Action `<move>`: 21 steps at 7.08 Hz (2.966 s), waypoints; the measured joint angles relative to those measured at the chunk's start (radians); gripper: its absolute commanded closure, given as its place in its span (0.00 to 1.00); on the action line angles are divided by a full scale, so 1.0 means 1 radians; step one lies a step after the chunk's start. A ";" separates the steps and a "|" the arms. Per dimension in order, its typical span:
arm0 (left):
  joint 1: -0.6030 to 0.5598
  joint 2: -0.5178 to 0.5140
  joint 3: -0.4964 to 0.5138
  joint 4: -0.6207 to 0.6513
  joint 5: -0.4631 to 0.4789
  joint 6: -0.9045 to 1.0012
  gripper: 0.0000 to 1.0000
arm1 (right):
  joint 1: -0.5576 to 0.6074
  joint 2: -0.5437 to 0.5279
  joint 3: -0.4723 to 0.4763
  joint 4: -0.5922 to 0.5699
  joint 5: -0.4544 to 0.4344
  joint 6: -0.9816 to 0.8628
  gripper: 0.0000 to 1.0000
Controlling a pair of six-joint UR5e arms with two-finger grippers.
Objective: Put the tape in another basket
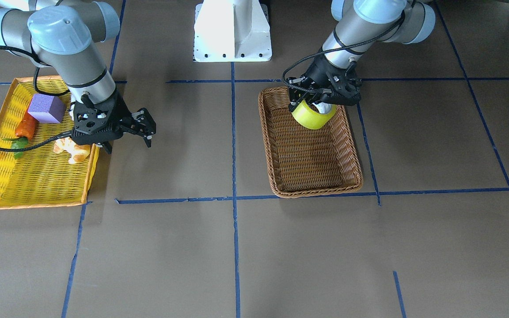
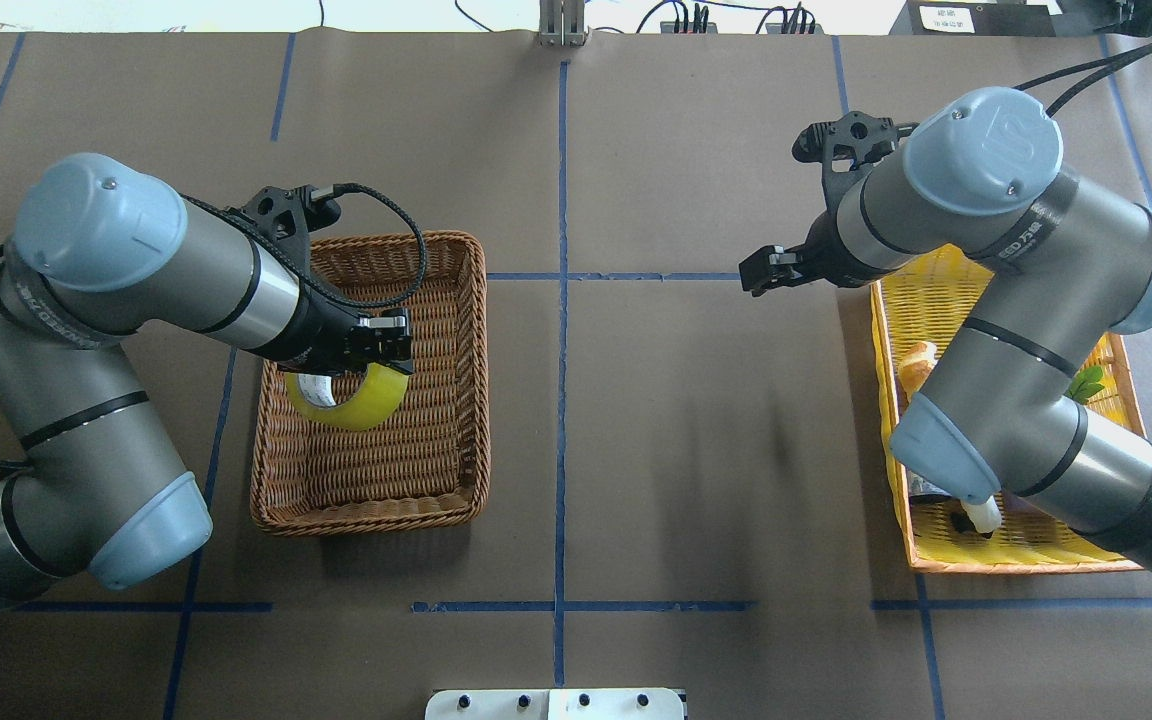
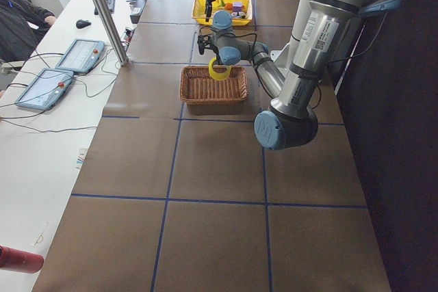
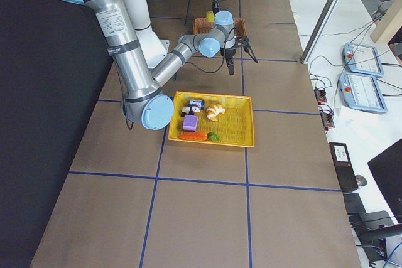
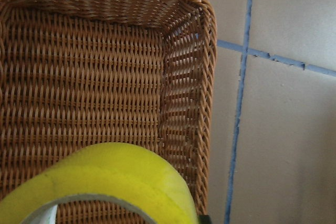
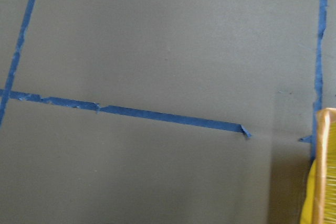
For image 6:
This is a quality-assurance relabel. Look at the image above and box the yellow plastic basket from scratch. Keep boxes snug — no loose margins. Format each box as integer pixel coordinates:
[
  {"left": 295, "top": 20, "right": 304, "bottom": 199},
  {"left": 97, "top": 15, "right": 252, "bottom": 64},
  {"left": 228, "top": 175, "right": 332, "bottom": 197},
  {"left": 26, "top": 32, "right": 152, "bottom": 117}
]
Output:
[{"left": 299, "top": 108, "right": 335, "bottom": 224}]

